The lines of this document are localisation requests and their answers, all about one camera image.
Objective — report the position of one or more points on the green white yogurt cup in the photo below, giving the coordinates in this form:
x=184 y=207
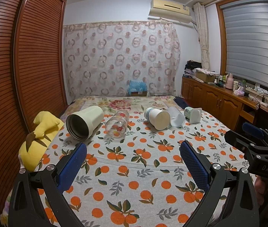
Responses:
x=193 y=114

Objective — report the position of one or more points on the wooden sideboard cabinet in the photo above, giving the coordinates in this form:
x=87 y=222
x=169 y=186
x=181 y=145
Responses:
x=228 y=108

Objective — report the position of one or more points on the grey window blind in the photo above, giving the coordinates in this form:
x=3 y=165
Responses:
x=246 y=24

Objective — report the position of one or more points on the small cardboard box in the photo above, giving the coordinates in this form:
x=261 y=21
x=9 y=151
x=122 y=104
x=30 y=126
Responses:
x=139 y=94

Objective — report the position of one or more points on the pink thermos jug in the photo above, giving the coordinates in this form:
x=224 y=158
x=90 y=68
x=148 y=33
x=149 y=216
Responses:
x=229 y=81

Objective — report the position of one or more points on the white striped paper cup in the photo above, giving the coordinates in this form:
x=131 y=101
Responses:
x=158 y=118

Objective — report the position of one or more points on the wall air conditioner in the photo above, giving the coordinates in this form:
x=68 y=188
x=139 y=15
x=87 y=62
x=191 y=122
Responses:
x=170 y=10

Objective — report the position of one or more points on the cardboard box on cabinet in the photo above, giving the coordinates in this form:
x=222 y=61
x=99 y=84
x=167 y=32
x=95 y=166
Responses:
x=206 y=78

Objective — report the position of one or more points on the patterned lace curtain cover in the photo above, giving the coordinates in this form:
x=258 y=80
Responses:
x=106 y=59

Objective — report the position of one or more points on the orange print white blanket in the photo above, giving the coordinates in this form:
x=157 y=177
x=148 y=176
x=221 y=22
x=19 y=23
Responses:
x=141 y=179

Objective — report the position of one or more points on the blue plastic bag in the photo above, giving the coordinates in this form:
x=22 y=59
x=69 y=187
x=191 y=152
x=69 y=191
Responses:
x=135 y=86

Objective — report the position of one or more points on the clear plastic cup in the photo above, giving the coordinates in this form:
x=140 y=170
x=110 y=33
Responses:
x=176 y=117

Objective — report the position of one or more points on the stack of folded clothes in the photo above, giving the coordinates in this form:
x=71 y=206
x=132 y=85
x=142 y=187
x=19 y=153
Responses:
x=190 y=66

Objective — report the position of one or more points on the clear floral glass cup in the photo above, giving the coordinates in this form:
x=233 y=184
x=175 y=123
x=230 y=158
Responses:
x=116 y=126

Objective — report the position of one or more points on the floral bed sheet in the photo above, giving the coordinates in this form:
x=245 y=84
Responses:
x=110 y=105

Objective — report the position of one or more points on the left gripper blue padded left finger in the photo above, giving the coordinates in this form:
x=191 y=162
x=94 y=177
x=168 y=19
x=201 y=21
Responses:
x=26 y=208

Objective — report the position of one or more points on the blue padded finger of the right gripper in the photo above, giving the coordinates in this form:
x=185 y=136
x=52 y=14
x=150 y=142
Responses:
x=252 y=127
x=238 y=141

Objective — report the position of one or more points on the tied beige window curtain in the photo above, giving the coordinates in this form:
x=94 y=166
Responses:
x=203 y=34

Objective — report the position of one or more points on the brown louvered wardrobe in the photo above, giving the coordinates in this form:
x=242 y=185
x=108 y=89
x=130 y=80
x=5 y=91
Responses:
x=31 y=75

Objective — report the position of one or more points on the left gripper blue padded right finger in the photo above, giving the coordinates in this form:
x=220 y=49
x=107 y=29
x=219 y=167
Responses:
x=229 y=197

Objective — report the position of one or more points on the pink tissue pack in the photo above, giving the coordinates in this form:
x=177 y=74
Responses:
x=239 y=91

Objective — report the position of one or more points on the cream insulated tumbler cup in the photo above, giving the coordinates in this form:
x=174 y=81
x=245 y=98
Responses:
x=81 y=124

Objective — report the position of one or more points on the yellow plush pillow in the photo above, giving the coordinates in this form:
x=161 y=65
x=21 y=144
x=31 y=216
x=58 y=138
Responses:
x=37 y=142

